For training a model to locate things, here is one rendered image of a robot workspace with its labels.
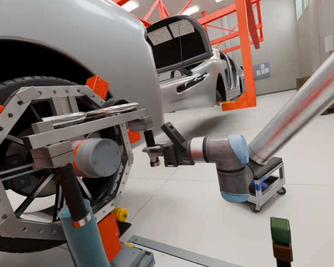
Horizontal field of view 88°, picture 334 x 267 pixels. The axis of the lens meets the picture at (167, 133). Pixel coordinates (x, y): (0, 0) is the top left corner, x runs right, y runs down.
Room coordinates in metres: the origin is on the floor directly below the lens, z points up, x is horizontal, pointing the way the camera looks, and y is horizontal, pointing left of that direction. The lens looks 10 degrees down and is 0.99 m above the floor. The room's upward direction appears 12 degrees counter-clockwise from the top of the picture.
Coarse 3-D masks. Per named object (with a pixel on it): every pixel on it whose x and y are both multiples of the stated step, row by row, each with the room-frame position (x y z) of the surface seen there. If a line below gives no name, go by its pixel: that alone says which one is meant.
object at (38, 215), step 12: (36, 108) 0.66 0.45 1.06; (48, 108) 0.85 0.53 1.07; (84, 108) 0.82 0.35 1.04; (36, 120) 0.66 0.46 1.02; (84, 120) 0.92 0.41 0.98; (96, 132) 0.93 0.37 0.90; (108, 132) 0.89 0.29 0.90; (12, 168) 0.55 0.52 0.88; (36, 168) 0.60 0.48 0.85; (48, 168) 0.64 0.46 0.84; (48, 180) 0.62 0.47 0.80; (84, 180) 0.91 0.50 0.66; (96, 180) 0.86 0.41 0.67; (108, 180) 0.82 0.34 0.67; (36, 192) 0.58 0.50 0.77; (60, 192) 0.64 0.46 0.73; (84, 192) 0.72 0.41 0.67; (96, 192) 0.79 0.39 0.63; (24, 204) 0.55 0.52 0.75; (60, 204) 0.65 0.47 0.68; (24, 216) 0.62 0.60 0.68; (36, 216) 0.65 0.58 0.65; (48, 216) 0.65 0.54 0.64
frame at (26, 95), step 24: (24, 96) 0.54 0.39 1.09; (48, 96) 0.60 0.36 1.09; (96, 96) 0.76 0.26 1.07; (0, 120) 0.48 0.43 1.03; (0, 144) 0.47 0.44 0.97; (120, 144) 0.87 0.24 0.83; (120, 168) 0.84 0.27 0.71; (0, 192) 0.44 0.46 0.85; (120, 192) 0.76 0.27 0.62; (0, 216) 0.42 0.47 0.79; (96, 216) 0.63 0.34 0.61
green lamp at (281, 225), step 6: (270, 222) 0.36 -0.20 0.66; (276, 222) 0.36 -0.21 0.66; (282, 222) 0.35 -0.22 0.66; (288, 222) 0.35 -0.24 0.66; (270, 228) 0.35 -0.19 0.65; (276, 228) 0.34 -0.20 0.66; (282, 228) 0.34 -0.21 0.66; (288, 228) 0.34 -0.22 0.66; (276, 234) 0.34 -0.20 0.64; (282, 234) 0.34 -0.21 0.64; (288, 234) 0.33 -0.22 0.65; (276, 240) 0.35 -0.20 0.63; (282, 240) 0.34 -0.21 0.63; (288, 240) 0.33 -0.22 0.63
